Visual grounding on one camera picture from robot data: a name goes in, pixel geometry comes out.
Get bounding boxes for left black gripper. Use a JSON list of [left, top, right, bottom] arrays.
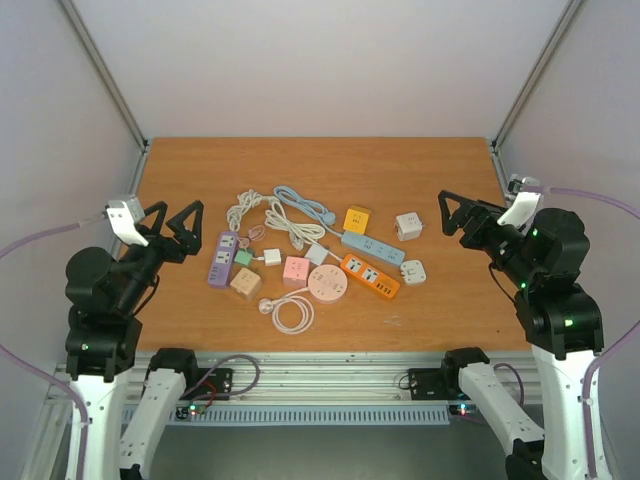
[[116, 199, 204, 311]]

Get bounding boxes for white cube socket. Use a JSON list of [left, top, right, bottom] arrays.
[[394, 212, 424, 242]]

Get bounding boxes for yellow cube socket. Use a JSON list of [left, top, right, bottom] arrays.
[[343, 205, 371, 235]]

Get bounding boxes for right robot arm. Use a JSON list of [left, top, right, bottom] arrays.
[[438, 190, 611, 479]]

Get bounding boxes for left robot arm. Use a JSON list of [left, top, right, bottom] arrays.
[[65, 196, 204, 479]]

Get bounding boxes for grey white plug adapter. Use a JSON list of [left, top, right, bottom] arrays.
[[304, 244, 329, 266]]

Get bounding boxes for purple power strip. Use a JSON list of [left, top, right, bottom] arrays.
[[207, 231, 238, 289]]

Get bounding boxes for green small adapter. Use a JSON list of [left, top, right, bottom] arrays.
[[234, 249, 254, 268]]

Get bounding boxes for beige cube socket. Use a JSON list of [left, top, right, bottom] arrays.
[[230, 267, 262, 301]]

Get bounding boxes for white usb charger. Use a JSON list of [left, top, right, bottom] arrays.
[[263, 248, 282, 266]]

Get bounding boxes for orange power strip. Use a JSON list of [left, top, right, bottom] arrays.
[[340, 254, 400, 300]]

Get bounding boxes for pink cube socket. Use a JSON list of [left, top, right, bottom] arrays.
[[282, 256, 310, 288]]

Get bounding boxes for pink round socket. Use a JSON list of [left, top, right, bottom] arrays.
[[307, 265, 348, 304]]

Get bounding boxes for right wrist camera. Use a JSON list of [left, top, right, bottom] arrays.
[[497, 174, 542, 229]]

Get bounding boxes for white purple strip cable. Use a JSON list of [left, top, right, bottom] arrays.
[[226, 188, 275, 232]]

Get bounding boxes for pink small cable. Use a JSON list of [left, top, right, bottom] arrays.
[[236, 224, 266, 250]]

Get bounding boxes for white power cable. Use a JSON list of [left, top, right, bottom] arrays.
[[263, 197, 345, 262]]

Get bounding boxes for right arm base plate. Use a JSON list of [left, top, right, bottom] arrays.
[[408, 368, 468, 401]]

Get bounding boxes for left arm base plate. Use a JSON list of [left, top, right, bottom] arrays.
[[181, 368, 234, 401]]

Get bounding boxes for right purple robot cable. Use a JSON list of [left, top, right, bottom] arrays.
[[519, 184, 640, 479]]

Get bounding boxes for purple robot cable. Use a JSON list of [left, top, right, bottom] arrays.
[[0, 212, 109, 480], [519, 184, 640, 479]]

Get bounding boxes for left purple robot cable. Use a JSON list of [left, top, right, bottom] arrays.
[[0, 212, 109, 480]]

